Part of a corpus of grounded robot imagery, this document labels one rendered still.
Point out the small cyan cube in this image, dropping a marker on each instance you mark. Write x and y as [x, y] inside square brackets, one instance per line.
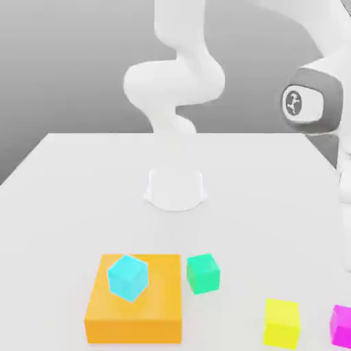
[127, 278]

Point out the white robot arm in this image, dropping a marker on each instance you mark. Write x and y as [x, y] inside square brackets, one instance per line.
[175, 82]

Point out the small magenta cube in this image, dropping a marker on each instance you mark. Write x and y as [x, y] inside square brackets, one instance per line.
[342, 327]

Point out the small yellow cube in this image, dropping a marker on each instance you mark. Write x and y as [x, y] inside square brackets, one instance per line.
[281, 325]

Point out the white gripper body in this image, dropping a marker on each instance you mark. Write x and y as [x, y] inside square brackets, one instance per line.
[347, 238]

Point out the small green cube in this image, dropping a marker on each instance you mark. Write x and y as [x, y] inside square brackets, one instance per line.
[203, 274]

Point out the large orange box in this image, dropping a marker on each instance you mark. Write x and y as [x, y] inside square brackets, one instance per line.
[161, 310]

